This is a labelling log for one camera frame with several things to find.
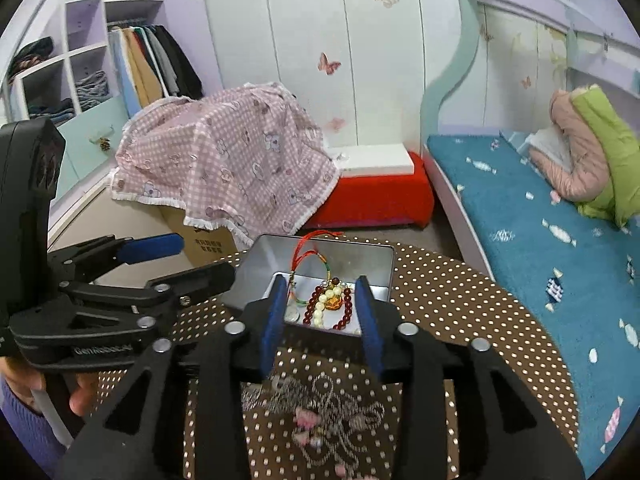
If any cream bead bracelet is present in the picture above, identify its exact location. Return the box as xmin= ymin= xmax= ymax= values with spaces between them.
xmin=311 ymin=283 xmax=352 ymax=331

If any silver chain necklace pile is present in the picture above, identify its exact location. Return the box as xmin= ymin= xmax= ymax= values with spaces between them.
xmin=242 ymin=372 xmax=386 ymax=480

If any purple left sleeve forearm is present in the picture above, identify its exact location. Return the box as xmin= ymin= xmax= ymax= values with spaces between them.
xmin=1 ymin=378 xmax=66 ymax=479

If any left hand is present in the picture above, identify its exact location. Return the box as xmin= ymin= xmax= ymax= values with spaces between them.
xmin=1 ymin=356 xmax=99 ymax=417

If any cardboard box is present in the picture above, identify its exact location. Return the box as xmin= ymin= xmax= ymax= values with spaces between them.
xmin=160 ymin=206 xmax=236 ymax=266

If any cream lower cabinet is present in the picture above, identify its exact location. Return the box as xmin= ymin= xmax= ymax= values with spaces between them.
xmin=49 ymin=178 xmax=192 ymax=287

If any dark metal tin box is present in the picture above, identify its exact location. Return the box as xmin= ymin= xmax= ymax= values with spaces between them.
xmin=220 ymin=235 xmax=396 ymax=336

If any brown polka dot tablecloth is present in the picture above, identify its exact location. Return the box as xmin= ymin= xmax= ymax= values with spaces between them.
xmin=94 ymin=236 xmax=582 ymax=480

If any pink checkered cloth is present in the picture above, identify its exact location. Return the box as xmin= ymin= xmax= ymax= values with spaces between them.
xmin=111 ymin=82 xmax=341 ymax=246

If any teal drawer cabinet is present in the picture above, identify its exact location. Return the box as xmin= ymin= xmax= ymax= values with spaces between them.
xmin=58 ymin=96 xmax=128 ymax=179

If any blue bed mattress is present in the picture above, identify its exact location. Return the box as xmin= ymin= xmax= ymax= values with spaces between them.
xmin=426 ymin=136 xmax=639 ymax=479

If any purple shelf unit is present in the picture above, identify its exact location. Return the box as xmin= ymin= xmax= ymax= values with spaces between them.
xmin=0 ymin=0 xmax=166 ymax=126

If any red ottoman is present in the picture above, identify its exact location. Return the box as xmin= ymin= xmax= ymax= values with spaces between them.
xmin=304 ymin=152 xmax=435 ymax=230

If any hanging clothes row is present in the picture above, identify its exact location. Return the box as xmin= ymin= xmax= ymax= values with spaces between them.
xmin=108 ymin=24 xmax=204 ymax=118

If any pink butterfly sticker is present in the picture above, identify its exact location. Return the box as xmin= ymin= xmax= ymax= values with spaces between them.
xmin=318 ymin=52 xmax=342 ymax=76

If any white wardrobe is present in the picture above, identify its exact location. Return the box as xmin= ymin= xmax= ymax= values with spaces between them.
xmin=205 ymin=0 xmax=458 ymax=151

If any white pillow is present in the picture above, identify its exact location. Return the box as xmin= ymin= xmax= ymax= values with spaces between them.
xmin=526 ymin=125 xmax=573 ymax=172

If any pink and green quilt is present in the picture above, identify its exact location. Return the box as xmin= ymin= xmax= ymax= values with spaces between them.
xmin=528 ymin=84 xmax=639 ymax=229

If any teal bunk bed frame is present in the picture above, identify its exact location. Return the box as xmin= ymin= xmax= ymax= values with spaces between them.
xmin=418 ymin=0 xmax=640 ymax=281

